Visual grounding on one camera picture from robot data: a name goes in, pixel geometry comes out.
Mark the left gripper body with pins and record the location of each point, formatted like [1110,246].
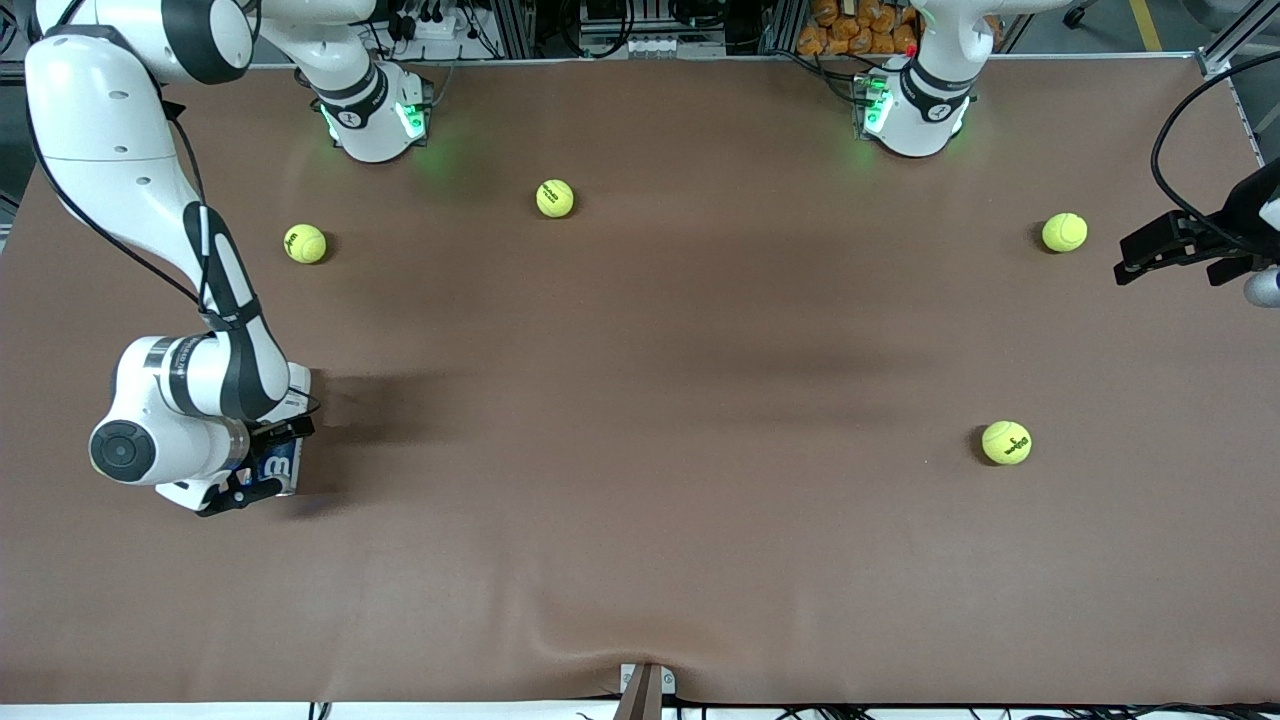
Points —
[1243,218]

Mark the white and blue tennis can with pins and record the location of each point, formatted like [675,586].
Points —
[280,468]

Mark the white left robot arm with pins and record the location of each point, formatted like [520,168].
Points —
[925,110]

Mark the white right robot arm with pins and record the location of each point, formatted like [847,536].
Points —
[110,150]

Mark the yellow-green tennis ball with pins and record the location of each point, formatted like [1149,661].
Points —
[555,198]
[1064,232]
[305,243]
[1006,442]

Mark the brown table cover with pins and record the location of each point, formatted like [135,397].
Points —
[640,520]

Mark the bag of orange items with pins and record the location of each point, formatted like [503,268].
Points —
[850,30]

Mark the white power strip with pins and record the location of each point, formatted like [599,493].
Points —
[440,25]

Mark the white terminal block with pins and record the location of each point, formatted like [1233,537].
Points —
[650,46]

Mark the aluminium frame profile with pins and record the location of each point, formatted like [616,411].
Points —
[1225,50]

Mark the aluminium frame post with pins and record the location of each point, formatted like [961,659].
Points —
[515,25]
[780,25]

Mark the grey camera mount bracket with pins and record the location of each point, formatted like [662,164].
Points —
[640,695]

